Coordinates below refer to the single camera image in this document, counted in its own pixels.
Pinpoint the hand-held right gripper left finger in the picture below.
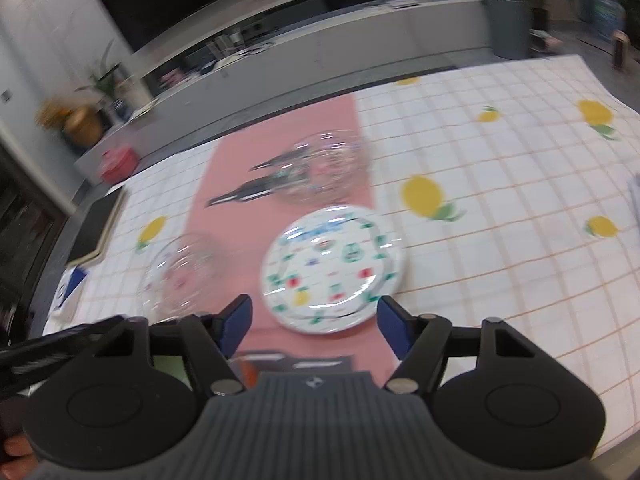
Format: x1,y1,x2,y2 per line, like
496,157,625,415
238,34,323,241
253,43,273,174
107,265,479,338
85,294,253,397

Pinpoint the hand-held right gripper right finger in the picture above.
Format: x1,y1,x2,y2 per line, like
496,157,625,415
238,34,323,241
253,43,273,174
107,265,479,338
377,296,546,395

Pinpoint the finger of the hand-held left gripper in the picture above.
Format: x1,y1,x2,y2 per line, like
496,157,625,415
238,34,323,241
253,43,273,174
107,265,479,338
0,316,126,370

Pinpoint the clear glass plate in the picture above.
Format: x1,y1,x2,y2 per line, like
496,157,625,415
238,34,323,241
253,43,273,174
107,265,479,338
136,231,223,321
280,130,372,206

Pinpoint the white fruit-print plate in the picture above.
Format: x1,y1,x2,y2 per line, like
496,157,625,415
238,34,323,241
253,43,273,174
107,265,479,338
260,205,407,335

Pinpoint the person's left hand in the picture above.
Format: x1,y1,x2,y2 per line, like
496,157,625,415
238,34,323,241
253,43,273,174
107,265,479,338
0,432,38,480

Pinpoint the white and blue box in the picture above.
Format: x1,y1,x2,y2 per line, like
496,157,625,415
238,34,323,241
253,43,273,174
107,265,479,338
52,267,88,318

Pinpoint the black notebook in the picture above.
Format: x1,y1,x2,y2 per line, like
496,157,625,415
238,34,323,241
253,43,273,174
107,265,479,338
65,191,130,266

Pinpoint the pink carry case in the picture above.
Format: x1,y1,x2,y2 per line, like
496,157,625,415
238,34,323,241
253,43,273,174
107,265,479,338
97,145,141,184

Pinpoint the gold vase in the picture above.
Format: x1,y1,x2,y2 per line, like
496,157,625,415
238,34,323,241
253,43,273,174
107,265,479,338
62,105,103,146

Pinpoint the dried flower bunch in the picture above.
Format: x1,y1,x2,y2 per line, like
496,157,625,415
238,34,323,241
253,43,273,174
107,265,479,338
35,97,76,128

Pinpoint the green plant in blue vase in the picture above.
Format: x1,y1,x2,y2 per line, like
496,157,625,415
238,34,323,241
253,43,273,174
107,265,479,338
75,42,126,121

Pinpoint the white low media cabinet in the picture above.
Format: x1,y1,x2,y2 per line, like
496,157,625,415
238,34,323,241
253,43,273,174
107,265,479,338
75,0,493,171

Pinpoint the grey-green trash can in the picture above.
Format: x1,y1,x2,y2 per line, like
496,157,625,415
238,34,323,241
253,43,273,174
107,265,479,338
481,0,531,60

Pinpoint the small pink heater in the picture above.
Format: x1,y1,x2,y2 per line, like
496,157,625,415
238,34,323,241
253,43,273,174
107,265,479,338
611,30,632,71

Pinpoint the blue water jug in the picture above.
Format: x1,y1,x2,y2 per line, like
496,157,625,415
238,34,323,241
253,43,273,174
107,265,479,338
592,0,626,41

